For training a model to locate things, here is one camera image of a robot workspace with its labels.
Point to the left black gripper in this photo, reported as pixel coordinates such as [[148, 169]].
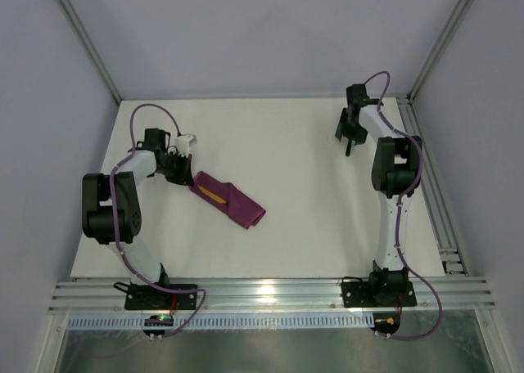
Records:
[[180, 171]]

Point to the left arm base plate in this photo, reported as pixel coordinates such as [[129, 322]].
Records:
[[145, 297]]

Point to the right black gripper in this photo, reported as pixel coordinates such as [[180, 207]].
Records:
[[350, 132]]

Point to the gold fork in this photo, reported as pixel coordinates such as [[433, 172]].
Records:
[[348, 149]]

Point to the front aluminium rail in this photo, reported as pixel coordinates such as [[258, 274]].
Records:
[[101, 295]]

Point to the black handled gold knife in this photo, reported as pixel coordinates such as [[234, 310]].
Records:
[[212, 195]]

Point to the purple satin napkin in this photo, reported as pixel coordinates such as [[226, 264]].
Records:
[[241, 209]]

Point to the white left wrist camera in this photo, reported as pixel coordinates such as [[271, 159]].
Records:
[[184, 143]]

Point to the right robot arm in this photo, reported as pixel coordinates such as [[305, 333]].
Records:
[[395, 176]]

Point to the left controller board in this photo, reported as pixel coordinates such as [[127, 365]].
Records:
[[156, 327]]

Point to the aluminium rail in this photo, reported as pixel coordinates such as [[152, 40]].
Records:
[[101, 295], [441, 221]]

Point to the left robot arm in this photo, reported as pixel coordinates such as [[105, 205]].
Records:
[[111, 213]]

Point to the frame post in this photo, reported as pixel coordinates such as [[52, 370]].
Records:
[[443, 40], [78, 27]]

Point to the left frame post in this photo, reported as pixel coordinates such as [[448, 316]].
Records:
[[78, 27]]

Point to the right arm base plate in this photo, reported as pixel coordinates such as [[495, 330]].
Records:
[[357, 293]]

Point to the right frame post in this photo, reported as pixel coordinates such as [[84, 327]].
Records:
[[443, 40]]

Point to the controller board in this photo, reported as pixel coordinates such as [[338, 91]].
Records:
[[156, 327], [385, 323]]

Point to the right controller board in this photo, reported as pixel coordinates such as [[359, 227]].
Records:
[[385, 323]]

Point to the slotted cable duct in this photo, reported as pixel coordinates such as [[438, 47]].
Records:
[[228, 321]]

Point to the right aluminium rail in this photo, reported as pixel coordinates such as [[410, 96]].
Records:
[[441, 221]]

